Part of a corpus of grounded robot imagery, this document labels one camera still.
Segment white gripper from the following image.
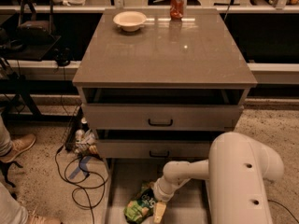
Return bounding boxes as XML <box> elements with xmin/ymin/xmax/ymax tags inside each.
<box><xmin>153</xmin><ymin>177</ymin><xmax>184</xmax><ymax>224</ymax></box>

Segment green rice chip bag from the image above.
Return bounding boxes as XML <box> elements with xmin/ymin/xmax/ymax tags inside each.
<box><xmin>123</xmin><ymin>182</ymin><xmax>157</xmax><ymax>224</ymax></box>

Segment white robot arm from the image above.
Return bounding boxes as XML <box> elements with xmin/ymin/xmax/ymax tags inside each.
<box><xmin>153</xmin><ymin>132</ymin><xmax>284</xmax><ymax>224</ymax></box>

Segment bottom grey drawer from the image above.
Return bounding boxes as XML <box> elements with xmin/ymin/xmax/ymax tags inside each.
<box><xmin>104</xmin><ymin>159</ymin><xmax>211</xmax><ymax>224</ymax></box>

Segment grey drawer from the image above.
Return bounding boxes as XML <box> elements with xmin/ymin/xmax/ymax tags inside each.
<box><xmin>82</xmin><ymin>104</ymin><xmax>243</xmax><ymax>131</ymax></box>
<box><xmin>104</xmin><ymin>159</ymin><xmax>211</xmax><ymax>224</ymax></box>
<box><xmin>96</xmin><ymin>140</ymin><xmax>211</xmax><ymax>159</ymax></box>

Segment middle grey drawer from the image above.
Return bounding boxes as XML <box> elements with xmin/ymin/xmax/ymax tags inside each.
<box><xmin>96</xmin><ymin>140</ymin><xmax>211</xmax><ymax>159</ymax></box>

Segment top grey drawer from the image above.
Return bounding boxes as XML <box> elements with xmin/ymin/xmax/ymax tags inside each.
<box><xmin>82</xmin><ymin>104</ymin><xmax>243</xmax><ymax>131</ymax></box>

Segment grey drawer cabinet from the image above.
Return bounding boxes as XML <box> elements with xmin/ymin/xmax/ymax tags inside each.
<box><xmin>73</xmin><ymin>8</ymin><xmax>257</xmax><ymax>224</ymax></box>

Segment black bag on shelf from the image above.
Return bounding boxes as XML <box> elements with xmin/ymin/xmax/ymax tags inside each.
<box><xmin>17</xmin><ymin>0</ymin><xmax>55</xmax><ymax>45</ymax></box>

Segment pile of bottles and trash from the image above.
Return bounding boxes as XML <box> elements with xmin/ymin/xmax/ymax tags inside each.
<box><xmin>74</xmin><ymin>118</ymin><xmax>98</xmax><ymax>155</ymax></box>

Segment tan shoe lower left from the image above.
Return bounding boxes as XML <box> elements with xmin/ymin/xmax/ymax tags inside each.
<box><xmin>26</xmin><ymin>215</ymin><xmax>63</xmax><ymax>224</ymax></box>

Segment tan shoe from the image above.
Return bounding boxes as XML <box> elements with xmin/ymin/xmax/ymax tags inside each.
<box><xmin>0</xmin><ymin>133</ymin><xmax>36</xmax><ymax>163</ymax></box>
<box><xmin>26</xmin><ymin>215</ymin><xmax>63</xmax><ymax>224</ymax></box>

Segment person's leg in light trousers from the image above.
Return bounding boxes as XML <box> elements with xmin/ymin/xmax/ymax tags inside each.
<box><xmin>0</xmin><ymin>183</ymin><xmax>28</xmax><ymax>224</ymax></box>

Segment tan shoe upper left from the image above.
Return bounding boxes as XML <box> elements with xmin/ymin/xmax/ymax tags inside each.
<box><xmin>0</xmin><ymin>133</ymin><xmax>36</xmax><ymax>163</ymax></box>

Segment black headphones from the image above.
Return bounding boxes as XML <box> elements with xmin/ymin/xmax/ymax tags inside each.
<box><xmin>54</xmin><ymin>48</ymin><xmax>71</xmax><ymax>67</ymax></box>

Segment white bowl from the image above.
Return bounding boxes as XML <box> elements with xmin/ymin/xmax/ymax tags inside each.
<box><xmin>113</xmin><ymin>11</ymin><xmax>147</xmax><ymax>32</ymax></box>

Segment orange soda can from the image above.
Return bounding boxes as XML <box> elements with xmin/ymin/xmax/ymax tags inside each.
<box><xmin>170</xmin><ymin>0</ymin><xmax>185</xmax><ymax>21</ymax></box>

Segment black floor cable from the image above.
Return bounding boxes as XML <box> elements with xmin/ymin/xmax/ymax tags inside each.
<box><xmin>54</xmin><ymin>145</ymin><xmax>110</xmax><ymax>224</ymax></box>

